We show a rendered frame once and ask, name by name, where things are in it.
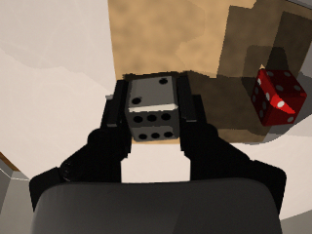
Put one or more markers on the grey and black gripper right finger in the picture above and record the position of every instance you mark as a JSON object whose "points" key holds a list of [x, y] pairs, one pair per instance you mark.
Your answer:
{"points": [[211, 155]]}

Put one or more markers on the tan mat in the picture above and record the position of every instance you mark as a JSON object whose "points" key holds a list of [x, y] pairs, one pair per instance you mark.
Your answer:
{"points": [[219, 44]]}

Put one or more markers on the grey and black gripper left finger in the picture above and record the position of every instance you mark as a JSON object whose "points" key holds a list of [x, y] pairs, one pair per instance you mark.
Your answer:
{"points": [[100, 159]]}

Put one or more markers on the red die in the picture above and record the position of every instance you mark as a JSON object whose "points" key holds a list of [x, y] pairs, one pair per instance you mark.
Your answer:
{"points": [[277, 97]]}

